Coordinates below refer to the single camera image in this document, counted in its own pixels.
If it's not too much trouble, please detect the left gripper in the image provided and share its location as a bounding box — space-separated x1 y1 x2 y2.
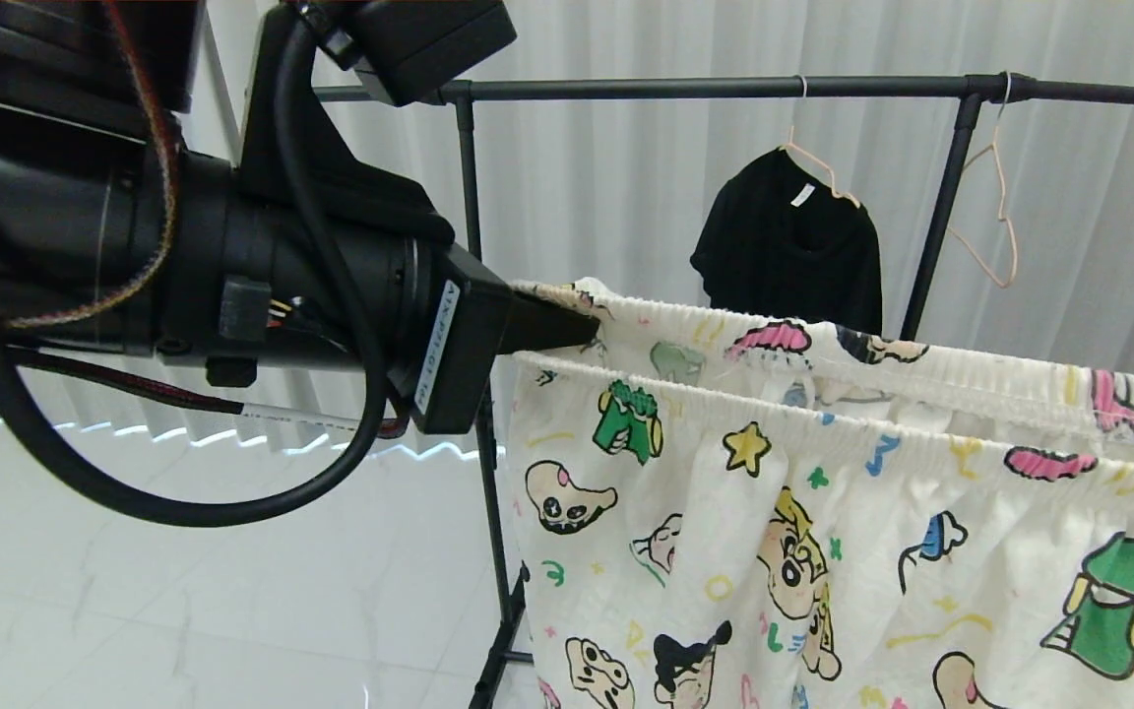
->
0 148 514 436

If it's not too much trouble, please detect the black t-shirt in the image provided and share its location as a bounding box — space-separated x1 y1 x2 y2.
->
690 146 885 336

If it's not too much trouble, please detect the pink clothes hanger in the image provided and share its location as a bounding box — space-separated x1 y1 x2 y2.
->
779 77 863 210
946 74 1019 289

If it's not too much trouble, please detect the cream printed garment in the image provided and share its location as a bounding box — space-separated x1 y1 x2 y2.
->
506 279 1134 709

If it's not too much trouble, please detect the black clothes rack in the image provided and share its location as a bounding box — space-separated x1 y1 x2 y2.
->
316 71 1134 709

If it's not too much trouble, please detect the white curtain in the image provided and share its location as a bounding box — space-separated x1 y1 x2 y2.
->
0 0 1134 464

